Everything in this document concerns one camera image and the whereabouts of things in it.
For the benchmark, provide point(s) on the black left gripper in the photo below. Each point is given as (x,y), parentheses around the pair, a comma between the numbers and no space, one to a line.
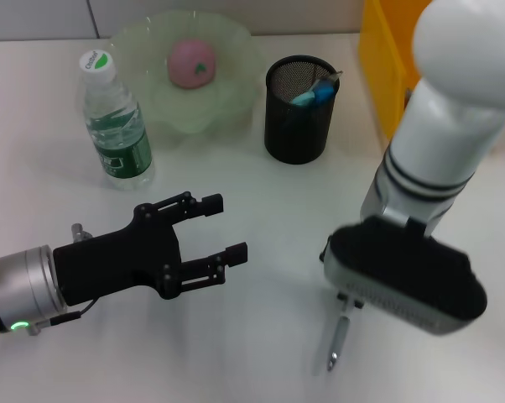
(114,264)

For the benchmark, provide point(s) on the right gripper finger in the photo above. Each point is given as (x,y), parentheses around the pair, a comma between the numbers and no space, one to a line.
(343,299)
(356,303)

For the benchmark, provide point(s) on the silver ballpoint pen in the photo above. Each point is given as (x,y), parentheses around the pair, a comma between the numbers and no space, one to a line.
(339,340)

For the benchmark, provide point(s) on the clear plastic water bottle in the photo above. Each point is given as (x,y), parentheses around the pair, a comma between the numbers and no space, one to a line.
(122,151)

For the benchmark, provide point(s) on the blue scissors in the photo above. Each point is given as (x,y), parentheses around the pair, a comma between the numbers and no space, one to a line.
(321,92)

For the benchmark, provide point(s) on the pink toy peach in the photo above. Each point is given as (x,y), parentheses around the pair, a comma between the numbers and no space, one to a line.
(189,63)

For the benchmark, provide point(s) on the clear plastic ruler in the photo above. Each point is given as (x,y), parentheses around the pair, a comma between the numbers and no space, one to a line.
(335,75)

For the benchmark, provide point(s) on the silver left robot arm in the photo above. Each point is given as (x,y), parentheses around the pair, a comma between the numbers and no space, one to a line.
(22,289)

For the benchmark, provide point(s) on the black mesh pen holder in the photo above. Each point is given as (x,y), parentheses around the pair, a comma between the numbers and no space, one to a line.
(296,134)

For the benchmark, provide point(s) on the translucent green fruit plate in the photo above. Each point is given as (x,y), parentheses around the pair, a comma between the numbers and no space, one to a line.
(227,96)

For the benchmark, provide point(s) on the yellow plastic bin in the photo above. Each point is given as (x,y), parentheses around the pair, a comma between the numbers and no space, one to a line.
(382,75)

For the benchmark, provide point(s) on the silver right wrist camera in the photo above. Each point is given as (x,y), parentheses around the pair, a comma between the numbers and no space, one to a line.
(403,277)

